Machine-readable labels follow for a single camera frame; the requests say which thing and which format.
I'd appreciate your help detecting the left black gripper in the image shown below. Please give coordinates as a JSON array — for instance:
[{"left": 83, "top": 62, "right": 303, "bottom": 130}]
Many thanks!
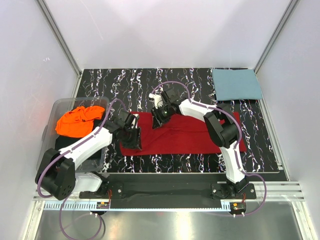
[{"left": 121, "top": 125, "right": 142, "bottom": 150}]

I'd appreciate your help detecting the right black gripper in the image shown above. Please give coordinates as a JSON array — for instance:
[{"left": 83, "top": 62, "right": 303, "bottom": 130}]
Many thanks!
[{"left": 150, "top": 104, "right": 173, "bottom": 130}]

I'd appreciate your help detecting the red t-shirt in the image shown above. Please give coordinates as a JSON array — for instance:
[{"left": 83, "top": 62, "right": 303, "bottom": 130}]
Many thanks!
[{"left": 119, "top": 111, "right": 247, "bottom": 156}]

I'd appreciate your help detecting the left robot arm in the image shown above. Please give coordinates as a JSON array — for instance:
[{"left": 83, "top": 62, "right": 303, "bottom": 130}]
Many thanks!
[{"left": 35, "top": 110, "right": 142, "bottom": 201}]

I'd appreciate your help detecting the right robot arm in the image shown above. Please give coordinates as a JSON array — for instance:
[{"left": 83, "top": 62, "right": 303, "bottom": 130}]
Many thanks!
[{"left": 148, "top": 88, "right": 249, "bottom": 199}]

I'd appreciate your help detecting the orange t-shirt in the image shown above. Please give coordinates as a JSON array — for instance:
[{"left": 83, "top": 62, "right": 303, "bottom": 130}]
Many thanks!
[{"left": 55, "top": 105, "right": 105, "bottom": 138}]

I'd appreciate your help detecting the clear plastic bin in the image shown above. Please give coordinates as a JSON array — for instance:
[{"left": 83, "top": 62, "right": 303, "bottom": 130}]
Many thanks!
[{"left": 36, "top": 96, "right": 111, "bottom": 175}]

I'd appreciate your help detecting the folded blue t-shirt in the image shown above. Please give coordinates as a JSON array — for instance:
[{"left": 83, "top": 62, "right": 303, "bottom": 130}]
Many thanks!
[{"left": 212, "top": 68, "right": 262, "bottom": 101}]

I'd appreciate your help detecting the black t-shirt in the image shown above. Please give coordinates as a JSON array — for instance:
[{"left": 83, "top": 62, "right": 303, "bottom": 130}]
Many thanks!
[{"left": 54, "top": 119, "right": 103, "bottom": 162}]

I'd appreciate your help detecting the left small circuit board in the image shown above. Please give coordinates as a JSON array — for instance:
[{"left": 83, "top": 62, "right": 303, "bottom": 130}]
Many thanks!
[{"left": 96, "top": 201, "right": 110, "bottom": 210}]

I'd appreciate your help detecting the small circuit board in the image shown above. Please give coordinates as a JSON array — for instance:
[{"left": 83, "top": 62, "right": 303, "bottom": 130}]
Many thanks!
[
  {"left": 96, "top": 201, "right": 110, "bottom": 210},
  {"left": 231, "top": 202, "right": 247, "bottom": 212}
]

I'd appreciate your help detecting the right small circuit board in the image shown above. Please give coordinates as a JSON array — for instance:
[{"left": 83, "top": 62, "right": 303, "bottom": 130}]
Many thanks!
[{"left": 231, "top": 202, "right": 247, "bottom": 212}]

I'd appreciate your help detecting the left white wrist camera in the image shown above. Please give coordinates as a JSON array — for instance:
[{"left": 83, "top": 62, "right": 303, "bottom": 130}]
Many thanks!
[{"left": 132, "top": 114, "right": 140, "bottom": 129}]

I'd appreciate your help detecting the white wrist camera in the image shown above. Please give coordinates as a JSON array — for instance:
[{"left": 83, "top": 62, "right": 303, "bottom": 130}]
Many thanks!
[
  {"left": 148, "top": 93, "right": 164, "bottom": 109},
  {"left": 132, "top": 114, "right": 140, "bottom": 129}
]

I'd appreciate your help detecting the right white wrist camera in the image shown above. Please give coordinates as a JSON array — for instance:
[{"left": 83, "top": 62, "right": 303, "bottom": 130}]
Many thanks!
[{"left": 148, "top": 93, "right": 164, "bottom": 109}]

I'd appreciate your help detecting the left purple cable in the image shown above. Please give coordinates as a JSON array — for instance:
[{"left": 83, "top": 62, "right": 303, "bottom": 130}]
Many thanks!
[{"left": 36, "top": 98, "right": 131, "bottom": 240}]

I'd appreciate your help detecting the purple cable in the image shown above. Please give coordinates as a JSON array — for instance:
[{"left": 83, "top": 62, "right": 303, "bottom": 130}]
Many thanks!
[
  {"left": 152, "top": 81, "right": 268, "bottom": 216},
  {"left": 36, "top": 98, "right": 131, "bottom": 240}
]

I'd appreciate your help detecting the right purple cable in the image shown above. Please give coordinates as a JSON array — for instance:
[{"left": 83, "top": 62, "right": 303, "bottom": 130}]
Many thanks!
[{"left": 152, "top": 81, "right": 268, "bottom": 216}]

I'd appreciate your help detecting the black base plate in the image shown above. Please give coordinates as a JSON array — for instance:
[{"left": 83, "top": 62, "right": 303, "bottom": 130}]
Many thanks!
[{"left": 78, "top": 171, "right": 272, "bottom": 210}]

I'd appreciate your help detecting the grey slotted cable duct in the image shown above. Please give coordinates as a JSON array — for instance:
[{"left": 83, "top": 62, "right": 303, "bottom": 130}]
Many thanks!
[{"left": 44, "top": 200, "right": 231, "bottom": 212}]

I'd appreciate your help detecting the left aluminium frame post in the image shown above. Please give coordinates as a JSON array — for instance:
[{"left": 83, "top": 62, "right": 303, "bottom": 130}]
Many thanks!
[{"left": 35, "top": 0, "right": 82, "bottom": 77}]

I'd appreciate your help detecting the aluminium frame post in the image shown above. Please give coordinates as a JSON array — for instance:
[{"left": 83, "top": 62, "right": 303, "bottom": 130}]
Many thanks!
[
  {"left": 253, "top": 0, "right": 300, "bottom": 75},
  {"left": 35, "top": 0, "right": 82, "bottom": 77}
]

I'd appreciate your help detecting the right aluminium frame post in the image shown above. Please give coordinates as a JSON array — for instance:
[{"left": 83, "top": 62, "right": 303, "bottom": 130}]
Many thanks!
[{"left": 253, "top": 0, "right": 300, "bottom": 75}]

